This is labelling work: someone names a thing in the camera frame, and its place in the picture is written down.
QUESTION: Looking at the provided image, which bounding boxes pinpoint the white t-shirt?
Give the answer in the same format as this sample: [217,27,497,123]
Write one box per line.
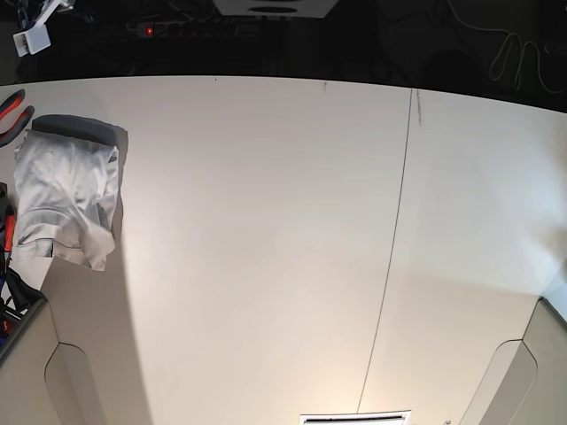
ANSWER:
[13,114,128,271]

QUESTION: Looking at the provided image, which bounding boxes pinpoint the black power strip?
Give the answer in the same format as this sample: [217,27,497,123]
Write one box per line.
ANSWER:
[127,20,261,39]

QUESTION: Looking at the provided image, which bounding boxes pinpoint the black tool tray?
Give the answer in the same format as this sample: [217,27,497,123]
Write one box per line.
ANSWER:
[1,268,47,361]

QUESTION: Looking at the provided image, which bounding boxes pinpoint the red grey pliers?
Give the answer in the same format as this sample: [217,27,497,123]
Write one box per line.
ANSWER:
[0,89,35,149]

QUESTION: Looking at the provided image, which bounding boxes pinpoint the orange handled tool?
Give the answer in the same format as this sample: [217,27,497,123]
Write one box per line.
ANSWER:
[4,206,16,273]

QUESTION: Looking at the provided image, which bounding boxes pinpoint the white coiled cable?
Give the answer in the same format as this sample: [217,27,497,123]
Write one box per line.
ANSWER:
[451,0,567,95]

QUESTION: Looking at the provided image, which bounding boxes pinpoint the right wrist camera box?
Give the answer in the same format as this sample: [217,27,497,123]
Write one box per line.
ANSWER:
[12,0,75,58]

